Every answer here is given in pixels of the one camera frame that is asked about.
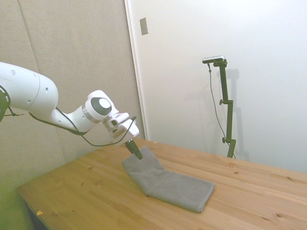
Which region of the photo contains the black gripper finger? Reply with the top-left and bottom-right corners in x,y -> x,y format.
124,141 -> 135,154
128,138 -> 143,160

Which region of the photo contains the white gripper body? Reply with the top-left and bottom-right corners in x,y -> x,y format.
105,119 -> 140,148

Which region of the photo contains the grey towel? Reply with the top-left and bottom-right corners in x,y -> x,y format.
121,145 -> 216,214

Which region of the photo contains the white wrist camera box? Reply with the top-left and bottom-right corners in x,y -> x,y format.
106,112 -> 130,128

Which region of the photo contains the white door frame trim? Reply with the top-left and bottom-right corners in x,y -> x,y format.
124,0 -> 150,141

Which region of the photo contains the black camera stand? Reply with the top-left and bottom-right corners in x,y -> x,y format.
213,59 -> 237,159

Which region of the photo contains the grey wall plate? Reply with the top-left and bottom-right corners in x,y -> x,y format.
139,17 -> 150,36

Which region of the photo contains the silver exterior camera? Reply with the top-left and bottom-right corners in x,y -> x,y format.
202,55 -> 226,65

